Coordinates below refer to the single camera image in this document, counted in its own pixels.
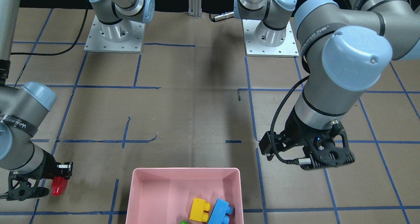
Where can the yellow toy block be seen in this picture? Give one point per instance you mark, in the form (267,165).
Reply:
(200,210)

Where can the blue toy block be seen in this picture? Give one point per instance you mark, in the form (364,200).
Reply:
(221,212)

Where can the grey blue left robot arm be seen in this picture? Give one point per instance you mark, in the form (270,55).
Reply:
(345,53)

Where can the aluminium frame post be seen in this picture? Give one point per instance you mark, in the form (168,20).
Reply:
(194,8)

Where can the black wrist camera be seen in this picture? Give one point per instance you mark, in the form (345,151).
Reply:
(266,144)

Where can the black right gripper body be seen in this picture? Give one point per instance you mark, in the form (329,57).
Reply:
(50,167)

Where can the red toy block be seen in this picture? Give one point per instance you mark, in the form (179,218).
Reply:
(59,185)

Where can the pink plastic box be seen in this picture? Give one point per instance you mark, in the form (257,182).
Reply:
(165,195)

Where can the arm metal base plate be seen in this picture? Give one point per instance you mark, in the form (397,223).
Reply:
(124,37)
(263,42)

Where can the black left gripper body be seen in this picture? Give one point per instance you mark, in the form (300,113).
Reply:
(293,134)

